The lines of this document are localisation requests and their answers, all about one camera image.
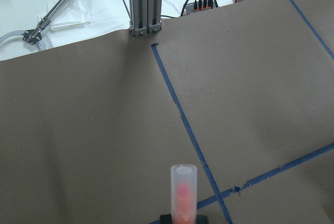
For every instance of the white tissue paper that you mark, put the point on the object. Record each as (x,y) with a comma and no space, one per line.
(69,25)

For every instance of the aluminium frame post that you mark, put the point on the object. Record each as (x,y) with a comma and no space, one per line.
(145,16)

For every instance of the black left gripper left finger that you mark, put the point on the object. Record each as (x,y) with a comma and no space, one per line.
(165,219)

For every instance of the orange highlighter pen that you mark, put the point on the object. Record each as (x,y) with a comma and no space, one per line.
(183,193)

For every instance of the metal reacher grabber tool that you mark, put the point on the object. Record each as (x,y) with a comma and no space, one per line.
(33,36)

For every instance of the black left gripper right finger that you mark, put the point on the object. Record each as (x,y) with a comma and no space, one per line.
(202,219)

